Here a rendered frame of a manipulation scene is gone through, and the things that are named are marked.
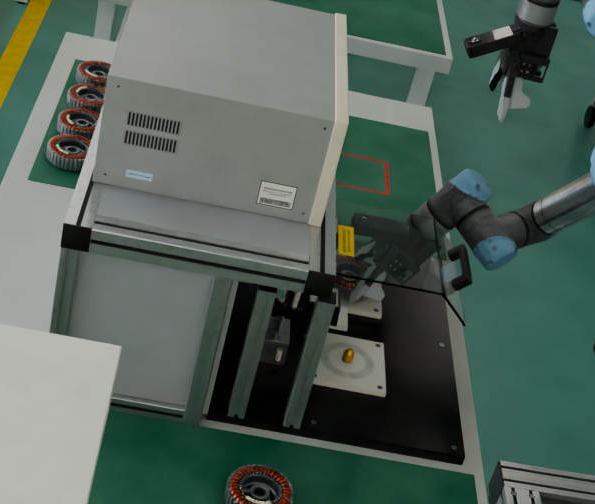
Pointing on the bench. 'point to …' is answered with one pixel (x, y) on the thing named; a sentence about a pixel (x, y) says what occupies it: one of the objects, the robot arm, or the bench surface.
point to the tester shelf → (200, 235)
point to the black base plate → (419, 310)
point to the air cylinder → (275, 342)
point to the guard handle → (461, 267)
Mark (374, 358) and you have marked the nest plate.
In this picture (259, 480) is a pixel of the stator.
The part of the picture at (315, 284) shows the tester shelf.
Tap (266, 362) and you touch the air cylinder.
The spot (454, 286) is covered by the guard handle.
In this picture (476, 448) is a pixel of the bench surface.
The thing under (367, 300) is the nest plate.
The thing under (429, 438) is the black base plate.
